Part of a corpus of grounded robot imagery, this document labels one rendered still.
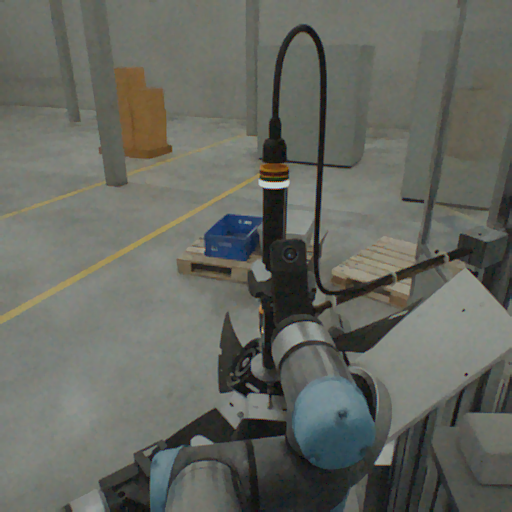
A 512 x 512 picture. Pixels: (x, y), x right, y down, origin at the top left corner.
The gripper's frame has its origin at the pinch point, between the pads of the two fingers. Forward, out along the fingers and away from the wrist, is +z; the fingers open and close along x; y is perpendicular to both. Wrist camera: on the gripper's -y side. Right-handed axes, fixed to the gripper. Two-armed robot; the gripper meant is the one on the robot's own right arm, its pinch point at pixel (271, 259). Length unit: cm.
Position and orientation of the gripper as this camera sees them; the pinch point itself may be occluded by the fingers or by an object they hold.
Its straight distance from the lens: 71.4
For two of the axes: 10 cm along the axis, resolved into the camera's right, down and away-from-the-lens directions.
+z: -1.5, -4.1, 9.0
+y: 0.0, 9.1, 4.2
